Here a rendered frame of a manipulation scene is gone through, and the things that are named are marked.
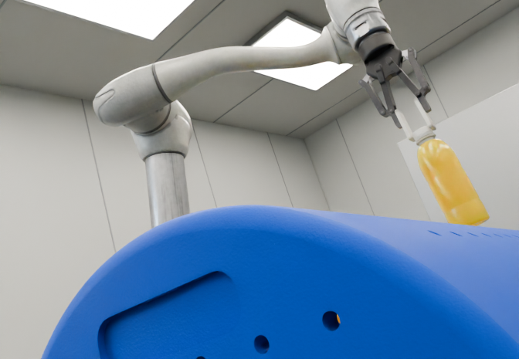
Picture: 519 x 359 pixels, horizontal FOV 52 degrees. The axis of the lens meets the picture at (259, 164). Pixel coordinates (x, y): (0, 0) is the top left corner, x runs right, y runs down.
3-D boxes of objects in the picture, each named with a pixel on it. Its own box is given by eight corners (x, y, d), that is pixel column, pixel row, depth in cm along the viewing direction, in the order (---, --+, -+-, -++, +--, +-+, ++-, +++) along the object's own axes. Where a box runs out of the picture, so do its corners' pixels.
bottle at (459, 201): (464, 225, 97) (417, 136, 103) (447, 235, 103) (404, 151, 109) (496, 212, 98) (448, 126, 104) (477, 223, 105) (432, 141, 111)
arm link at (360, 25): (372, 1, 112) (384, 22, 110) (388, 17, 119) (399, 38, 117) (336, 27, 116) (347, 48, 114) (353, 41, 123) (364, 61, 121)
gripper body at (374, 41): (349, 48, 114) (367, 82, 111) (384, 24, 111) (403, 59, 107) (363, 59, 120) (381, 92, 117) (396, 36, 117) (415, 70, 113)
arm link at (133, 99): (145, 49, 124) (169, 74, 137) (78, 80, 127) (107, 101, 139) (159, 98, 120) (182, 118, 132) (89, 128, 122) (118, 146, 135)
